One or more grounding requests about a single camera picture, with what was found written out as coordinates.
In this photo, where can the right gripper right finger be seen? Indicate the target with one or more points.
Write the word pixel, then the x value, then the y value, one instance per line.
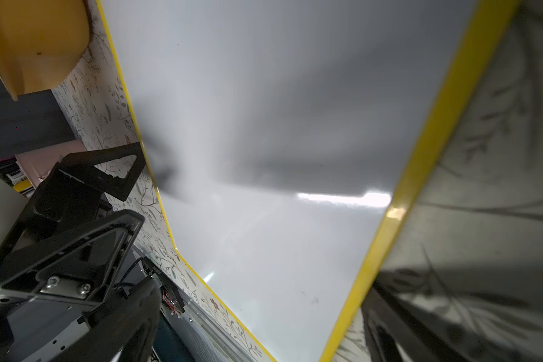
pixel 388 326

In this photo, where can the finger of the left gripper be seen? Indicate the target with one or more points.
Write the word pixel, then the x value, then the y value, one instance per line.
pixel 79 265
pixel 73 189

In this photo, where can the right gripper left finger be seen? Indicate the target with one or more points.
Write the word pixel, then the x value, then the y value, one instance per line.
pixel 127 332

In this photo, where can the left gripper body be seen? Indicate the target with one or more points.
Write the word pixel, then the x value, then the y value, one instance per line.
pixel 39 330

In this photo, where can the yellow plastic storage box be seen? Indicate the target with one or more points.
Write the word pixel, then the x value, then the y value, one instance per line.
pixel 40 43

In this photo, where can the whiteboard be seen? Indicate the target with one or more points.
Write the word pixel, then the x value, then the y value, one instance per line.
pixel 282 138

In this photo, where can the pink pen cup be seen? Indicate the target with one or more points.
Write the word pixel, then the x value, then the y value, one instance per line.
pixel 25 171

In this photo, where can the floral table mat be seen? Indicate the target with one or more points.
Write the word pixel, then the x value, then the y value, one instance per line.
pixel 466 260

